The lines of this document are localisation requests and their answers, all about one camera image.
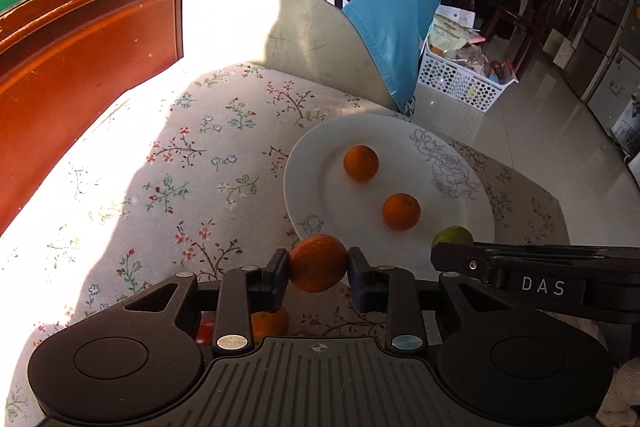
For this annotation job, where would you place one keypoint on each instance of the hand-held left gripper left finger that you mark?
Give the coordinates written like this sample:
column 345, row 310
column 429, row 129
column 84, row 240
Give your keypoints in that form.
column 280, row 279

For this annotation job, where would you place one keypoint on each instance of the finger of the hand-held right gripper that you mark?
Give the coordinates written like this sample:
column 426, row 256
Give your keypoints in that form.
column 460, row 259

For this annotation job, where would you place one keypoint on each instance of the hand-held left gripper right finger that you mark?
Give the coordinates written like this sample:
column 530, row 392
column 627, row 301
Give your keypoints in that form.
column 357, row 279

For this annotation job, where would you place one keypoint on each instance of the green jujube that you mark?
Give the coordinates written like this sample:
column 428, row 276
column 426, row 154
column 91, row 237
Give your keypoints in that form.
column 455, row 234

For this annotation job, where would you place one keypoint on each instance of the orange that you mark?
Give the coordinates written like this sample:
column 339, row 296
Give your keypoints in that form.
column 401, row 211
column 270, row 326
column 361, row 163
column 317, row 263

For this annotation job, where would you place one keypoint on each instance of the red cherry tomato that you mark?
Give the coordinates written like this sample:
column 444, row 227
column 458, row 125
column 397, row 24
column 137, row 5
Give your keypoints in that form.
column 205, row 332

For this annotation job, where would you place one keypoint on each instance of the white plate with flower print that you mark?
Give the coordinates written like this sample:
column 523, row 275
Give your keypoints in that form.
column 320, row 167

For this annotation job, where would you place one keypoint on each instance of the pale textured cushion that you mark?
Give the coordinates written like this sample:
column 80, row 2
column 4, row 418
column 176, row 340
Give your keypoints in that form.
column 622, row 392

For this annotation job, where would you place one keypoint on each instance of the floral table cloth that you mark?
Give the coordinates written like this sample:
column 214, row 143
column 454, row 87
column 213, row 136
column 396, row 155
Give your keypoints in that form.
column 150, row 207

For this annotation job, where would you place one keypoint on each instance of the houndstooth sofa cover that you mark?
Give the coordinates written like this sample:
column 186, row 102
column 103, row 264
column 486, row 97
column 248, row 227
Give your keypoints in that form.
column 407, row 109

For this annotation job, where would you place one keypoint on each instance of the white plastic basket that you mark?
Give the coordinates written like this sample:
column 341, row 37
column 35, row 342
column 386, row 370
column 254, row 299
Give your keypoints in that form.
column 450, row 82

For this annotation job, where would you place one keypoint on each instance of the brown kiwi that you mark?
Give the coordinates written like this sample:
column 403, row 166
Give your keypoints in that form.
column 500, row 69

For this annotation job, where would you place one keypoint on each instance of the green and white snack bag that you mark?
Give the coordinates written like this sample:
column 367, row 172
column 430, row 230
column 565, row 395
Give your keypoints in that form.
column 450, row 34

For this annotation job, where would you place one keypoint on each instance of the dark wooden chair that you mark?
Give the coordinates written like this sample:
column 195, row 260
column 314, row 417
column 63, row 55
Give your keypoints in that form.
column 515, row 32

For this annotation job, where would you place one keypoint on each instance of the white paper box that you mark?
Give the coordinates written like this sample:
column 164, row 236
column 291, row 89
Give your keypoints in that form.
column 456, row 13

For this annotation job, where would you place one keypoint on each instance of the silver refrigerator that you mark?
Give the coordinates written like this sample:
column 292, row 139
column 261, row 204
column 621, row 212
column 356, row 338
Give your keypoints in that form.
column 610, row 37

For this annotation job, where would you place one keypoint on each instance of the red-brown wooden cabinet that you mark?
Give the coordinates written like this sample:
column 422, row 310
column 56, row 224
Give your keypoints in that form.
column 75, row 57

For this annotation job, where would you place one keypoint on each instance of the white wall socket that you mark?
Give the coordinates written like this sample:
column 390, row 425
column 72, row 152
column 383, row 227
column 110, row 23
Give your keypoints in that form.
column 565, row 54

